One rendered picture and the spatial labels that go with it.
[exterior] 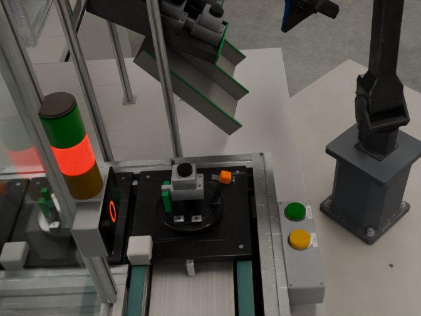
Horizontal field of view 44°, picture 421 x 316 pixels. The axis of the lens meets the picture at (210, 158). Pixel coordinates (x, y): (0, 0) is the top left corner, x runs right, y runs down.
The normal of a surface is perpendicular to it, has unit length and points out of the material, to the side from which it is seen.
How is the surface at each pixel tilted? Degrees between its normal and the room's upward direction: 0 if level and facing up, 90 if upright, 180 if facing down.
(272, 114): 0
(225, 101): 45
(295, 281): 0
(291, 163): 0
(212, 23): 89
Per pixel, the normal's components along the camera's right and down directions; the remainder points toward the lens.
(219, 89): 0.64, -0.45
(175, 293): -0.08, -0.71
